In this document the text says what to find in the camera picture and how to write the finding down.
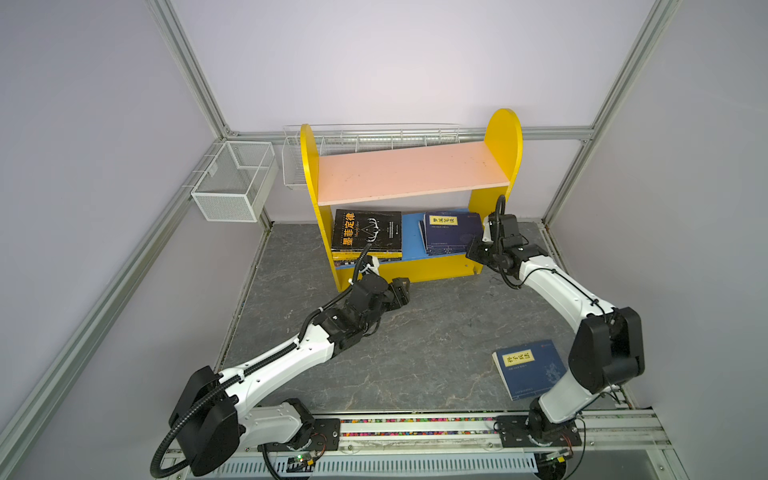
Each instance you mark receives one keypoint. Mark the navy book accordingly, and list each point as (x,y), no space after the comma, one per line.
(529,370)
(449,232)

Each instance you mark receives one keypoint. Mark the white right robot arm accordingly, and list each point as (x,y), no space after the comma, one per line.
(607,350)

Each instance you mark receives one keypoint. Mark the white vented cable duct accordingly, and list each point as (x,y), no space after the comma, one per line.
(419,466)

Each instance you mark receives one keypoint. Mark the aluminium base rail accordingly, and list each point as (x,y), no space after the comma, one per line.
(368,432)

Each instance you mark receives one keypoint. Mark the yellow pink blue bookshelf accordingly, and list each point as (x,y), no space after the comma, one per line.
(486,170)

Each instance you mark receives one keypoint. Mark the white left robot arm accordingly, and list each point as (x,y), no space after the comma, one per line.
(217,411)

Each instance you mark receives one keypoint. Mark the black book yellow title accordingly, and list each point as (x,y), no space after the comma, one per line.
(353,230)

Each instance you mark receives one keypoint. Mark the white wire rack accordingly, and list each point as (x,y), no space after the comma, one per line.
(338,139)

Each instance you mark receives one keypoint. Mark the white mesh basket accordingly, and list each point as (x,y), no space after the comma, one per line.
(236,183)

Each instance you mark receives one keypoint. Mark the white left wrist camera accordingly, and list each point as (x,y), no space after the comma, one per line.
(371,265)

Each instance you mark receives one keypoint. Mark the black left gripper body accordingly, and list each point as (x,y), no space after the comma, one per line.
(386,305)

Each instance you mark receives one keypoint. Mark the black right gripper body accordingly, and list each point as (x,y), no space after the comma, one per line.
(484,252)

